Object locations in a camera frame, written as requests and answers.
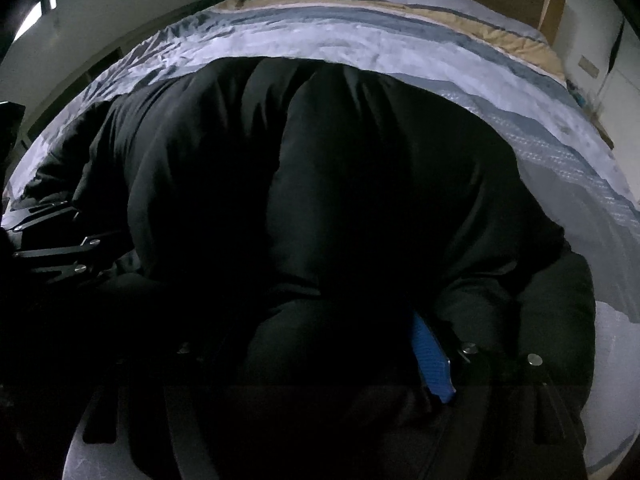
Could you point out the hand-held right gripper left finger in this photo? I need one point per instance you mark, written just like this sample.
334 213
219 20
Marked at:
177 420

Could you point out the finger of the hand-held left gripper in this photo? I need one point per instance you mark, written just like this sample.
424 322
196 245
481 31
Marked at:
70 252
45 212

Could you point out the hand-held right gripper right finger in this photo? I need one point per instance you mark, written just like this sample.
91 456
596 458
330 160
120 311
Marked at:
431 360

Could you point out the black puffer jacket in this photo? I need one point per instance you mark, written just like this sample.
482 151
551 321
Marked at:
325 220

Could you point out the low white shelf unit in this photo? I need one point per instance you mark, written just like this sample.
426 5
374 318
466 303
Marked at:
75 80

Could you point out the grey bed sheet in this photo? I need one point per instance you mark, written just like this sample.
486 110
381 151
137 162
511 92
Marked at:
615 385

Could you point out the window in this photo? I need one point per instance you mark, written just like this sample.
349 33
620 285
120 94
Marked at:
35 15

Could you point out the wooden nightstand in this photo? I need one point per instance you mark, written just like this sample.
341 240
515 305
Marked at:
605 130

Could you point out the small items on nightstand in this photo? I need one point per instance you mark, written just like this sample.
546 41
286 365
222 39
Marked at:
579 94

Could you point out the white wardrobe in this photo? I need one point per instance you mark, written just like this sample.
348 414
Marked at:
625 110

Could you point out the wall switch plate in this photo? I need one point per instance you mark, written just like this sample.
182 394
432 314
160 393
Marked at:
589 66

